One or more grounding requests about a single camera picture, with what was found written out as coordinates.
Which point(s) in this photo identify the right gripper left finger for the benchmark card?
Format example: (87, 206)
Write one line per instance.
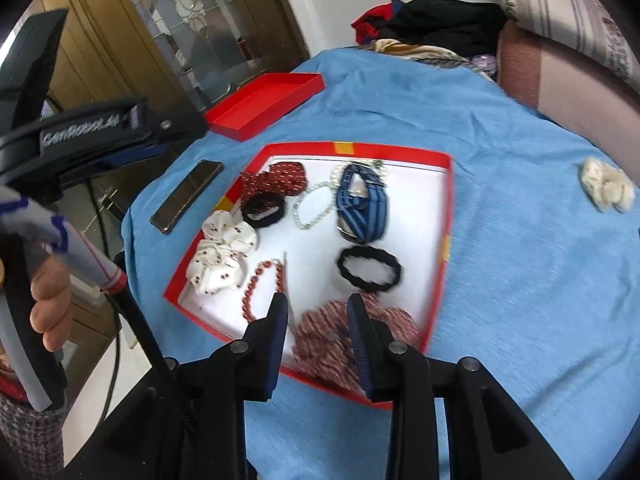
(265, 337)

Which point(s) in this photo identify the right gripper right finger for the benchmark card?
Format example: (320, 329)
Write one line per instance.
(370, 340)

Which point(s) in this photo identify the red white checked scrunchie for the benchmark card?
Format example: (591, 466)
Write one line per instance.
(323, 347)

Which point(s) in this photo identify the white dotted scrunchie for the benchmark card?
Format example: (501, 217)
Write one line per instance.
(219, 261)

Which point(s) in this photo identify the black ruffled scrunchie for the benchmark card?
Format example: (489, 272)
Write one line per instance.
(369, 253)

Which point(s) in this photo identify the blue striped headband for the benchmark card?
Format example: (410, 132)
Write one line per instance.
(361, 219)

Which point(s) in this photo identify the dark red patterned scrunchie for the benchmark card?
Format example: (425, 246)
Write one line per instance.
(283, 178)

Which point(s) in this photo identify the red open jewelry box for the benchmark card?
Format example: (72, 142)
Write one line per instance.
(420, 186)

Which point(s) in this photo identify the person's left hand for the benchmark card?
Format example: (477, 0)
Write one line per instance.
(52, 314)

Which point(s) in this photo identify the black smartphone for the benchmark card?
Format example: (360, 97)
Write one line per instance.
(184, 195)

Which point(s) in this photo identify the blue blanket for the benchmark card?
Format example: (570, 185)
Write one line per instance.
(541, 287)

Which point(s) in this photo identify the wooden glass door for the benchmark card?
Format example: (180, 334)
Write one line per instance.
(179, 54)

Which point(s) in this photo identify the red box lid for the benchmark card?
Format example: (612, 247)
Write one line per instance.
(260, 103)

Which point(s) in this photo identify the cream scrunchie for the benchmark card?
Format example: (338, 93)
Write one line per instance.
(606, 186)

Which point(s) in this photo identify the pink folded blanket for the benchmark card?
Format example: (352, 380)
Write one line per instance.
(577, 93)

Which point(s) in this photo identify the pile of dark clothes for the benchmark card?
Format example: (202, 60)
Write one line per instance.
(451, 32)

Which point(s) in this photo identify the striped pillow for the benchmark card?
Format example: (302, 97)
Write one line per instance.
(582, 25)

